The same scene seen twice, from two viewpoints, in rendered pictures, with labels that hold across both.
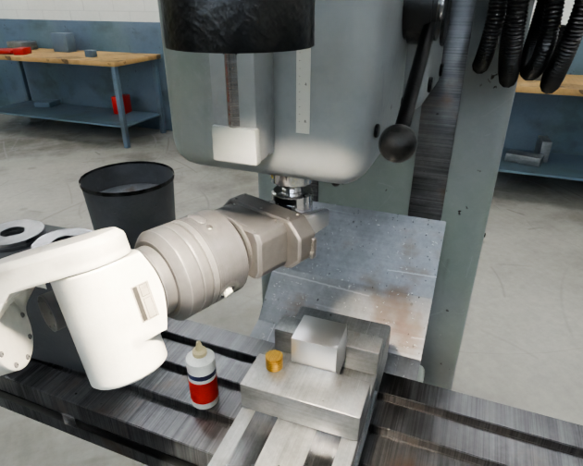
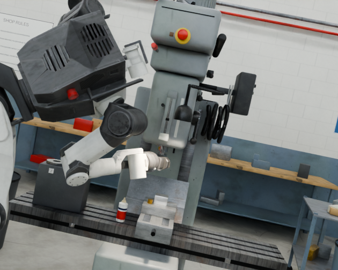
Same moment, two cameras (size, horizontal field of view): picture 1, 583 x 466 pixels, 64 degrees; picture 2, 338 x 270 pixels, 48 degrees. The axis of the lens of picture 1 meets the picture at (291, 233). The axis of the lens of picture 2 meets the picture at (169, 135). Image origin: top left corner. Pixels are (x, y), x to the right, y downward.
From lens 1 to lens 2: 127 cm
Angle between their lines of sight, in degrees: 29
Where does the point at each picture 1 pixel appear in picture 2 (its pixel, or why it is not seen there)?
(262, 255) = (160, 163)
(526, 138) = (211, 190)
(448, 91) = not seen: hidden behind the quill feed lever
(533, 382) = not seen: outside the picture
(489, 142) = (203, 157)
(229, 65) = (167, 122)
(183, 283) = (151, 162)
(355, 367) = not seen: hidden behind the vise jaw
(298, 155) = (173, 141)
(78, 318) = (136, 162)
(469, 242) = (196, 190)
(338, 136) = (182, 138)
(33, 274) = (131, 152)
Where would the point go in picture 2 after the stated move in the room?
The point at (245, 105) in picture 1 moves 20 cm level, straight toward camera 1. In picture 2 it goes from (167, 129) to (188, 137)
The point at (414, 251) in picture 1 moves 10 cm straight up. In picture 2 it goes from (178, 192) to (182, 174)
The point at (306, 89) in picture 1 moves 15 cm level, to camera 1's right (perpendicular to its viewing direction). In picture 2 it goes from (177, 129) to (208, 135)
